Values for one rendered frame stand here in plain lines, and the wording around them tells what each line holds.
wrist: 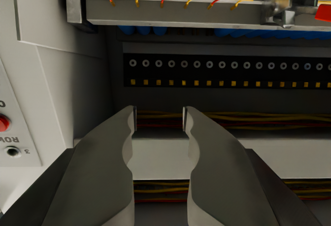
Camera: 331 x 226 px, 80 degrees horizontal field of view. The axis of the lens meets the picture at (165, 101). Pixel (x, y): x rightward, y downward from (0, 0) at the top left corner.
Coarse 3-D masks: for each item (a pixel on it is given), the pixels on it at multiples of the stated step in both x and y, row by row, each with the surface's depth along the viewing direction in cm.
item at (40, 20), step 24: (24, 0) 12; (48, 0) 15; (72, 0) 16; (24, 24) 12; (48, 24) 15; (72, 24) 17; (72, 48) 19; (96, 48) 27; (144, 48) 31; (168, 48) 31; (192, 48) 31; (216, 48) 31; (240, 48) 31; (264, 48) 32; (288, 48) 32; (312, 48) 32
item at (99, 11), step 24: (96, 0) 17; (120, 0) 17; (144, 0) 17; (216, 0) 16; (240, 0) 16; (96, 24) 19; (120, 24) 19; (144, 24) 18; (168, 24) 18; (192, 24) 18; (216, 24) 18; (240, 24) 18; (312, 24) 18
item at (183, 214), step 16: (144, 192) 43; (160, 192) 43; (176, 192) 44; (304, 192) 44; (320, 192) 45; (144, 208) 42; (160, 208) 42; (176, 208) 42; (320, 208) 42; (144, 224) 37; (160, 224) 37; (176, 224) 37
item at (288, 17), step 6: (294, 6) 13; (300, 6) 13; (306, 6) 12; (312, 6) 12; (324, 6) 11; (330, 6) 10; (282, 12) 15; (288, 12) 14; (294, 12) 14; (300, 12) 13; (306, 12) 12; (312, 12) 12; (318, 12) 11; (324, 12) 11; (330, 12) 10; (282, 18) 15; (288, 18) 14; (294, 18) 14; (318, 18) 11; (324, 18) 11; (330, 18) 10; (282, 24) 15; (288, 24) 14; (294, 24) 14
